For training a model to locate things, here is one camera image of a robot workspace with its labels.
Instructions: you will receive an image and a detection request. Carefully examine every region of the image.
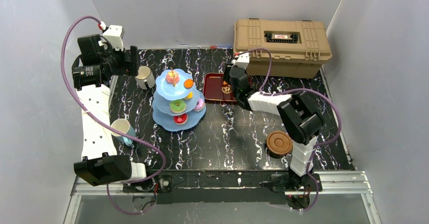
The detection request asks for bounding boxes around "beige ribbed mug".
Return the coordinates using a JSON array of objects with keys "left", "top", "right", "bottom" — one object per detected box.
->
[{"left": 135, "top": 66, "right": 155, "bottom": 90}]

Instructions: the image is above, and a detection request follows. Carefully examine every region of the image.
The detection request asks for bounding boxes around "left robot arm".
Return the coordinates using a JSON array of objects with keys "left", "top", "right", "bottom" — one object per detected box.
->
[{"left": 71, "top": 31, "right": 147, "bottom": 186}]

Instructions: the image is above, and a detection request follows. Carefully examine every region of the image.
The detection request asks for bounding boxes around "light blue cup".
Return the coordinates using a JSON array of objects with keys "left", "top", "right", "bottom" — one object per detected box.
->
[{"left": 110, "top": 118, "right": 136, "bottom": 147}]

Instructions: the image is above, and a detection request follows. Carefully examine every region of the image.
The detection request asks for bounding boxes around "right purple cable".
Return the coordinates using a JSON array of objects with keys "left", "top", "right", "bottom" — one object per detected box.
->
[{"left": 234, "top": 48, "right": 342, "bottom": 213}]

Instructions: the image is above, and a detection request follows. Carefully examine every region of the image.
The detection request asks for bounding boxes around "pink sugared cake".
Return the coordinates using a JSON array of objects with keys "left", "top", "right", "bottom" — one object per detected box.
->
[{"left": 165, "top": 70, "right": 180, "bottom": 86}]

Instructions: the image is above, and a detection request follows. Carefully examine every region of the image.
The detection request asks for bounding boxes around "green glazed donut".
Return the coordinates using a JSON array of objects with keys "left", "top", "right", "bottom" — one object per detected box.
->
[{"left": 169, "top": 99, "right": 186, "bottom": 114}]

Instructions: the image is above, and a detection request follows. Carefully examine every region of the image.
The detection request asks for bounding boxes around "round brown wooden box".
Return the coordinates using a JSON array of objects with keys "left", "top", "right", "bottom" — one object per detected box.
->
[{"left": 266, "top": 130, "right": 293, "bottom": 158}]

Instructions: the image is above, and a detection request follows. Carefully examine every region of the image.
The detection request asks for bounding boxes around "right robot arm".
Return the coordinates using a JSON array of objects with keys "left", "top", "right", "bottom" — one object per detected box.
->
[{"left": 223, "top": 63, "right": 325, "bottom": 177}]

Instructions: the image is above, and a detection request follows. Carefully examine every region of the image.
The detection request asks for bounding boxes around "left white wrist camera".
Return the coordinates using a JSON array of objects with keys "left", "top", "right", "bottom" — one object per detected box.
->
[{"left": 103, "top": 25, "right": 124, "bottom": 51}]

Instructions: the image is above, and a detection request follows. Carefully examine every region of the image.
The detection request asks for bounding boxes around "blue three-tier cake stand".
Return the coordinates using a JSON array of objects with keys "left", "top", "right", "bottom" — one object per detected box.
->
[{"left": 152, "top": 68, "right": 206, "bottom": 132}]

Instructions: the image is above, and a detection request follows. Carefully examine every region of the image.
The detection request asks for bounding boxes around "red glazed donut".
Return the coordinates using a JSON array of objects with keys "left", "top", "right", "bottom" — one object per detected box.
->
[{"left": 173, "top": 113, "right": 188, "bottom": 125}]

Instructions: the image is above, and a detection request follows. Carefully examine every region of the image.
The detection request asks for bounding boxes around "yellow cake slice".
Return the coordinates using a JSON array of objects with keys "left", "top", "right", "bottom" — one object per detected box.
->
[{"left": 183, "top": 92, "right": 193, "bottom": 100}]

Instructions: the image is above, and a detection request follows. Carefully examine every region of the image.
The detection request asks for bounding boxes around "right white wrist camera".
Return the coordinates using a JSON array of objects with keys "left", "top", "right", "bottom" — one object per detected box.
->
[{"left": 232, "top": 52, "right": 250, "bottom": 70}]

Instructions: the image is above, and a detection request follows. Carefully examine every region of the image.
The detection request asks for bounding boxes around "tan plastic toolbox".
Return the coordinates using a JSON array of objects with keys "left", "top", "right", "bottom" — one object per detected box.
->
[{"left": 233, "top": 19, "right": 332, "bottom": 79}]

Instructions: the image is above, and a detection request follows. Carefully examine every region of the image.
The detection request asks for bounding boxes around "purple glazed donut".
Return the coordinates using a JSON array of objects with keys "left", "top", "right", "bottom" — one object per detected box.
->
[{"left": 193, "top": 98, "right": 205, "bottom": 112}]

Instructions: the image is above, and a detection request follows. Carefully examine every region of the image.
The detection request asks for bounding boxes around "red blue pen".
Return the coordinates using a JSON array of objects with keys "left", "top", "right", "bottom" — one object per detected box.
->
[{"left": 210, "top": 44, "right": 232, "bottom": 49}]

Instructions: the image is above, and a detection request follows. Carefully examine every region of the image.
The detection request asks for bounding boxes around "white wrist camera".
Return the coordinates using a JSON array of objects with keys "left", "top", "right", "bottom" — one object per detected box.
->
[
  {"left": 232, "top": 52, "right": 250, "bottom": 70},
  {"left": 103, "top": 25, "right": 124, "bottom": 51}
]

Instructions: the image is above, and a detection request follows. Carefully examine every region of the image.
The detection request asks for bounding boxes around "red rectangular tray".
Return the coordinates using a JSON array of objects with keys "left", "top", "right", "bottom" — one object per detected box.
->
[{"left": 203, "top": 73, "right": 237, "bottom": 104}]

